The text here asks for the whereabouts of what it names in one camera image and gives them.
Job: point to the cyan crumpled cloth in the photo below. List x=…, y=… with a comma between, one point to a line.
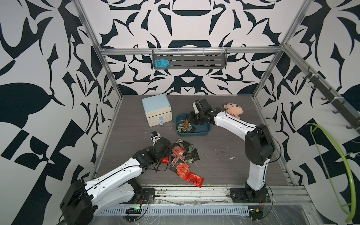
x=161, y=63

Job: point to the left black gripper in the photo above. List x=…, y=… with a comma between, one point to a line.
x=167, y=151

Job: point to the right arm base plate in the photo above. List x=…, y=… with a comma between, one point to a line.
x=248, y=195

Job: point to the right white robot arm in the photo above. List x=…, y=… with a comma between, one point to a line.
x=259, y=145

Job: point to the black wall hook rail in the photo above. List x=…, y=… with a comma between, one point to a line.
x=330, y=95

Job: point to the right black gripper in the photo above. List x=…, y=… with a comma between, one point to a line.
x=191, y=118

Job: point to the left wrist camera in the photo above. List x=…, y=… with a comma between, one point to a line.
x=155, y=136

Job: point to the pink baby plush doll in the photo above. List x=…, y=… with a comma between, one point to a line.
x=233, y=110

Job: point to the green hoop tube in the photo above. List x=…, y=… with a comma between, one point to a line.
x=340, y=165

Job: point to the orange red tea bag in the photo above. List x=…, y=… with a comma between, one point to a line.
x=182, y=170

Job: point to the pink label black tea bag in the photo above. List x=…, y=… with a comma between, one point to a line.
x=178, y=151

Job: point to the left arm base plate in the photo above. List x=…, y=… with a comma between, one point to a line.
x=147, y=193

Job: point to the grey wall shelf rack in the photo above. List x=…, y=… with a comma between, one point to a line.
x=202, y=58

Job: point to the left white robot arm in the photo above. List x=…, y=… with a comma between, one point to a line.
x=84, y=200

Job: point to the light blue drawer box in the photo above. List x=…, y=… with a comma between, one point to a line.
x=157, y=110

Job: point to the orange label black tea bag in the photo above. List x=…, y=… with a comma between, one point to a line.
x=185, y=125

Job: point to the teal plastic storage box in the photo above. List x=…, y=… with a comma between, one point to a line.
x=201, y=130

